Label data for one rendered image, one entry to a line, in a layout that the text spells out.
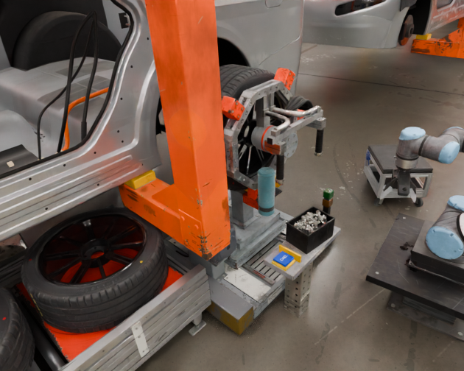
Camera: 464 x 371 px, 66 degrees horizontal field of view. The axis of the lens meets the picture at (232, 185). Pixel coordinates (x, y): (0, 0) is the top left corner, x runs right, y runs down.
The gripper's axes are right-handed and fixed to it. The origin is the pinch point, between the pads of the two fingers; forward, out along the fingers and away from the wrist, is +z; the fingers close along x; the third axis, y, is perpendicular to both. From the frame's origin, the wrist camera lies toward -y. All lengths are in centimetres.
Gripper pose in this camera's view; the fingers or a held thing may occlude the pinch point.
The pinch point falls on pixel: (397, 202)
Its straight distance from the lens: 187.1
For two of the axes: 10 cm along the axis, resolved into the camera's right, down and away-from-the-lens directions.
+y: 2.7, -5.9, 7.6
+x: -9.6, -1.0, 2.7
